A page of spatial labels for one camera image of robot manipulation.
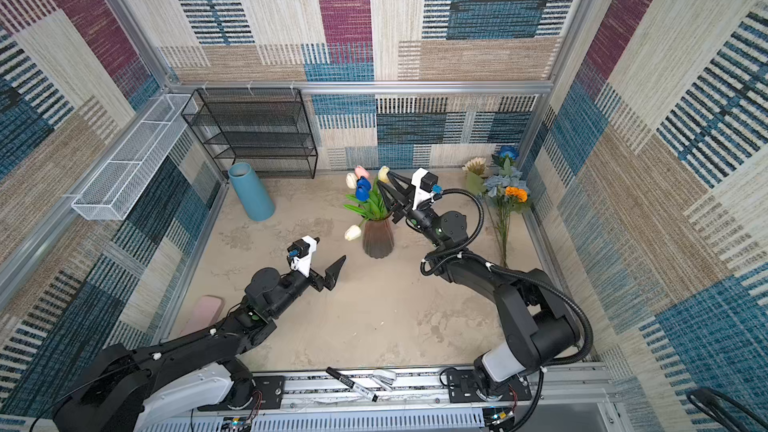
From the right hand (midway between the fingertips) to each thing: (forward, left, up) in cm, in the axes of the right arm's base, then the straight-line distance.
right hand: (381, 179), depth 72 cm
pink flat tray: (-19, +50, -32) cm, 63 cm away
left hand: (-9, +14, -14) cm, 22 cm away
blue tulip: (0, +5, -3) cm, 5 cm away
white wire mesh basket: (0, +63, 0) cm, 63 cm away
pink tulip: (+7, +6, -4) cm, 10 cm away
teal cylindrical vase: (+14, +41, -23) cm, 49 cm away
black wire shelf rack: (+40, +42, -15) cm, 60 cm away
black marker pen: (-38, +7, -33) cm, 50 cm away
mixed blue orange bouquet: (+18, -40, -24) cm, 50 cm away
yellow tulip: (+5, 0, -3) cm, 6 cm away
